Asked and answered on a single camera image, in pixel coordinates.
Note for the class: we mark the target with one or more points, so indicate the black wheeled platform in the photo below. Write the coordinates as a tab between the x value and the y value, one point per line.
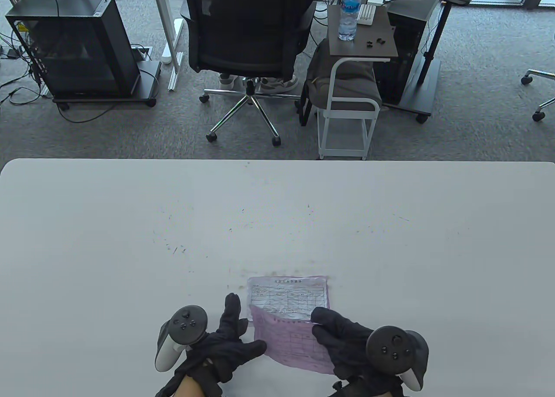
147	80

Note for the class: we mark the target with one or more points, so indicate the black computer case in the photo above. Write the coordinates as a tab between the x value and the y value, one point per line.
78	46

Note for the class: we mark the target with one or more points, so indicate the white ribbed box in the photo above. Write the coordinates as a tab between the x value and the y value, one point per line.
367	14

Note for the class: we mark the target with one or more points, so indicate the clear plastic water bottle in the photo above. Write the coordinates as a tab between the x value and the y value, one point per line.
349	13

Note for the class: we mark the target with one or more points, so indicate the black computer tower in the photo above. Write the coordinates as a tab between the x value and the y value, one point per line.
407	76

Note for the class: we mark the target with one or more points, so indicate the person's right hand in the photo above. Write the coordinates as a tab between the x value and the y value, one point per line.
347	345

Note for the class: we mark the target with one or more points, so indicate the white paper invoice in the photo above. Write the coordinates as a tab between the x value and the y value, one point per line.
286	295

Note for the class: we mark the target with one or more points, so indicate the person's left hand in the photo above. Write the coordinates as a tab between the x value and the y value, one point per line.
217	349

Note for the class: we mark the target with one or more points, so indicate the brown side table white frame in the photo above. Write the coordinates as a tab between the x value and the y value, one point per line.
364	52

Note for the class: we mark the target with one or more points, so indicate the person's left forearm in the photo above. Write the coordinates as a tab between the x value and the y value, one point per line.
188	388

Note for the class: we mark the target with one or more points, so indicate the black mesh office chair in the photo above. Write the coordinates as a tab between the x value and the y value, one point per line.
247	28
540	111

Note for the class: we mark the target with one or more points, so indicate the black standing desk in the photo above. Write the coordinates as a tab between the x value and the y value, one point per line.
433	46

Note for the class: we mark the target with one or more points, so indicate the pink paper invoice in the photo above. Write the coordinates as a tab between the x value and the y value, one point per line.
290	343
328	293

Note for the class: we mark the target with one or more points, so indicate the floor socket box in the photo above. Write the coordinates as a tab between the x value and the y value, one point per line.
141	53

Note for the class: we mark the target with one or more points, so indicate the grey bag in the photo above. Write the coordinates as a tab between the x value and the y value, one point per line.
351	89

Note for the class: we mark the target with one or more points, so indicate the white desk leg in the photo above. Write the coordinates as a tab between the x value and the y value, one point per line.
167	24

